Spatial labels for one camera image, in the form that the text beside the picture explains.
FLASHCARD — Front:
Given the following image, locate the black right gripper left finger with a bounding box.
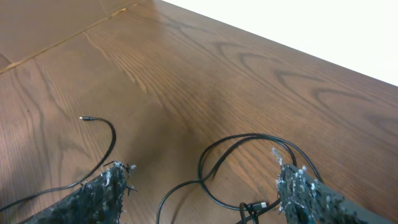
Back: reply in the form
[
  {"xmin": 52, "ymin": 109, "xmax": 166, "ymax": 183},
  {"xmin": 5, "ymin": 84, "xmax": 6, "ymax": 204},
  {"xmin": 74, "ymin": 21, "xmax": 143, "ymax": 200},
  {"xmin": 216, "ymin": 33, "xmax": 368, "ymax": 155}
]
[{"xmin": 23, "ymin": 161, "xmax": 136, "ymax": 224}]

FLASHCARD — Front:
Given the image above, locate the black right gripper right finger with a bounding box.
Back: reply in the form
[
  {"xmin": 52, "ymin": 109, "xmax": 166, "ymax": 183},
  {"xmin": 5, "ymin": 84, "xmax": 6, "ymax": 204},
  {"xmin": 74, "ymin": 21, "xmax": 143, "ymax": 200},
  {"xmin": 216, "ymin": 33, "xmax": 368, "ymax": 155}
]
[{"xmin": 272, "ymin": 148, "xmax": 390, "ymax": 224}]

